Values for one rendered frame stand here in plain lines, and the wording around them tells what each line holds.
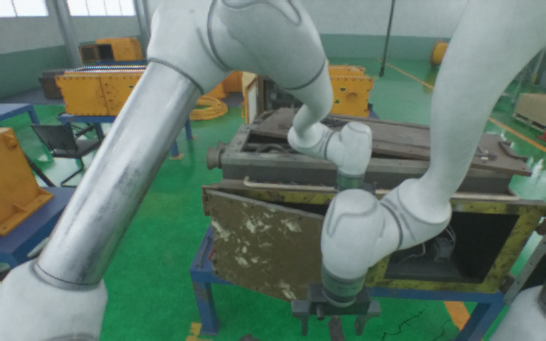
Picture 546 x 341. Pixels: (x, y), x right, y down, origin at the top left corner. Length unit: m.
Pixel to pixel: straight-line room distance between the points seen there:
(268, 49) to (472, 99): 0.26
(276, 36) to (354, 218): 0.30
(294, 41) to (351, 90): 3.44
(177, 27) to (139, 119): 0.16
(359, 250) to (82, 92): 4.60
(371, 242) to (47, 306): 0.49
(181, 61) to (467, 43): 0.38
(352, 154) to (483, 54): 0.63
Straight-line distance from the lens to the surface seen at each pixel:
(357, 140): 0.86
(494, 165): 1.48
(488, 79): 0.31
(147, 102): 0.48
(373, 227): 0.49
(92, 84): 4.69
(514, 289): 1.83
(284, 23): 0.41
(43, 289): 0.52
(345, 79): 3.80
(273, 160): 1.22
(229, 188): 1.24
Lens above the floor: 1.89
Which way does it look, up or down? 29 degrees down
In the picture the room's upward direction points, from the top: straight up
